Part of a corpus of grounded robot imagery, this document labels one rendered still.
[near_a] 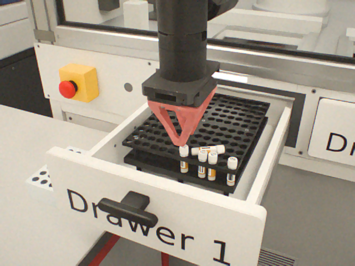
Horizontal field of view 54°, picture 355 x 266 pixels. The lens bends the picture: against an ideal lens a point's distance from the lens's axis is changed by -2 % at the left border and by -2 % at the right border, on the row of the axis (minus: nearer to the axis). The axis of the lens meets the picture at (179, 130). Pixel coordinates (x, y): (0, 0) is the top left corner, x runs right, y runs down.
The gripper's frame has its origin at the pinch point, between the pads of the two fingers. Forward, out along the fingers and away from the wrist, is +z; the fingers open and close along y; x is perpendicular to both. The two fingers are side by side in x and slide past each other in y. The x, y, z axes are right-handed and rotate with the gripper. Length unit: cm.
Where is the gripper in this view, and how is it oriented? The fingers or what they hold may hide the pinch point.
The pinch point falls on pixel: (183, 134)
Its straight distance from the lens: 48.0
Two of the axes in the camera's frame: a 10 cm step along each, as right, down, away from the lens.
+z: 0.2, 8.4, 5.5
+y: 4.0, -5.0, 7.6
